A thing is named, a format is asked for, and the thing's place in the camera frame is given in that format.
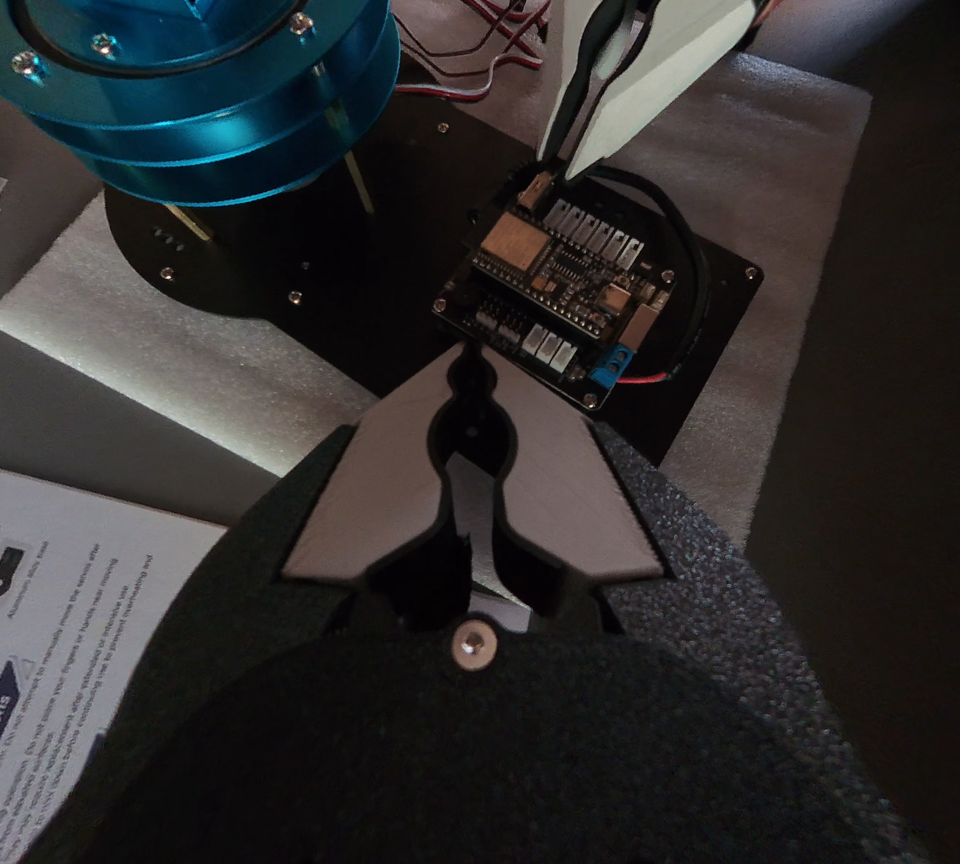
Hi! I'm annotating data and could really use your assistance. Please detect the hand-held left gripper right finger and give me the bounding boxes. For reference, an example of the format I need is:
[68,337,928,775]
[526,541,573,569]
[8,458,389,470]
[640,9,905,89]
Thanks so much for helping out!
[476,347,667,584]

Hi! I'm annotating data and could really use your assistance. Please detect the controller circuit board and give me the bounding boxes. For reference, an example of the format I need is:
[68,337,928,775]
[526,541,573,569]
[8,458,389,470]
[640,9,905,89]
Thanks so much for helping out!
[433,163,676,411]

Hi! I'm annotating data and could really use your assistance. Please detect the red white servo cables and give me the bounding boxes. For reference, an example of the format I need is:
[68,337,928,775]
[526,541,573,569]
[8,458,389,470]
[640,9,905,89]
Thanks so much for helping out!
[393,0,562,104]

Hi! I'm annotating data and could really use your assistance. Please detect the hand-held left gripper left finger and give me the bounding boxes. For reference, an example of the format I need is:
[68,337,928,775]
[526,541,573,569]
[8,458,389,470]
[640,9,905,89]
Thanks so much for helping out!
[281,343,472,586]

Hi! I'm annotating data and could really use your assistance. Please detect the printed instruction manual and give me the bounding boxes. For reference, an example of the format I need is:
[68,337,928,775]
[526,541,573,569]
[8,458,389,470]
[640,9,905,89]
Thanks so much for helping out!
[0,470,230,861]

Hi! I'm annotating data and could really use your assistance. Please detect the black power cable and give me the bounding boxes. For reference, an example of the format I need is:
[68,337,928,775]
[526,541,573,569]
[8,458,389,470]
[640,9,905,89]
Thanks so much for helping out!
[592,163,710,385]

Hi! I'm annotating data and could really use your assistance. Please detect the blue toy robot arm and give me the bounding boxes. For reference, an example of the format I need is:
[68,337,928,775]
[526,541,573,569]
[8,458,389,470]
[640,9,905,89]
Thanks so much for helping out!
[0,0,766,468]

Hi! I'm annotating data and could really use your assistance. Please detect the white foam sheet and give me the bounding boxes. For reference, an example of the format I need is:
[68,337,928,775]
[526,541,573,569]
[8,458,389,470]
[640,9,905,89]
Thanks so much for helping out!
[0,0,875,550]

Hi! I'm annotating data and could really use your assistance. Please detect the grey desk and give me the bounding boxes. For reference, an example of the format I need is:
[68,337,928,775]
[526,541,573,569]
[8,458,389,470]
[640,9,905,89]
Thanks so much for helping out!
[0,0,960,864]

